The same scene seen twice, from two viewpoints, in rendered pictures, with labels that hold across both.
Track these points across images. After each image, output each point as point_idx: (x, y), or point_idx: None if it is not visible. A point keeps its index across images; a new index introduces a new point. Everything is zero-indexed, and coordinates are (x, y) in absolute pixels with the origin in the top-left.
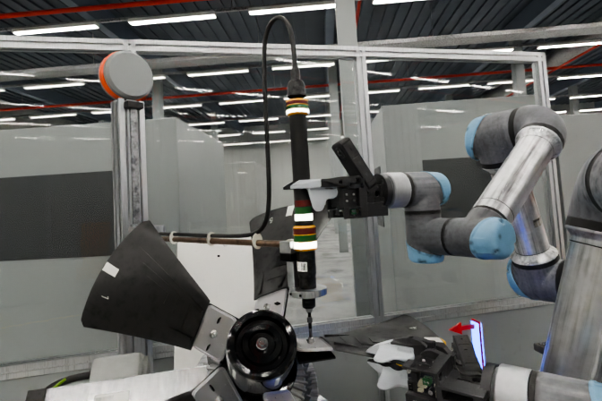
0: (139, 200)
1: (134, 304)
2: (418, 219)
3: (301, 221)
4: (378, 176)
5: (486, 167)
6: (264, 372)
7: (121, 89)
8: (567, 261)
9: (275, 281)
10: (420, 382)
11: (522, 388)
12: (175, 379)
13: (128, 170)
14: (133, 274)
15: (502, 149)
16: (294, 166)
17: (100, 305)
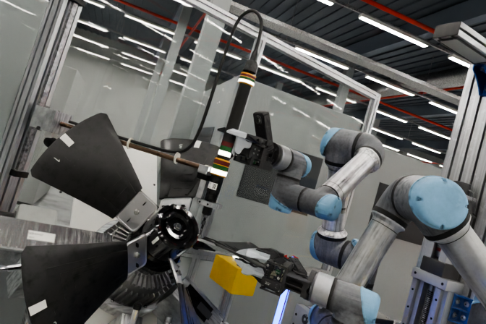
0: (50, 84)
1: (80, 173)
2: (286, 181)
3: (223, 156)
4: (274, 145)
5: (328, 163)
6: (178, 244)
7: None
8: (367, 230)
9: (181, 190)
10: (273, 272)
11: (329, 283)
12: (89, 236)
13: (51, 54)
14: (85, 150)
15: (343, 155)
16: (232, 117)
17: (50, 164)
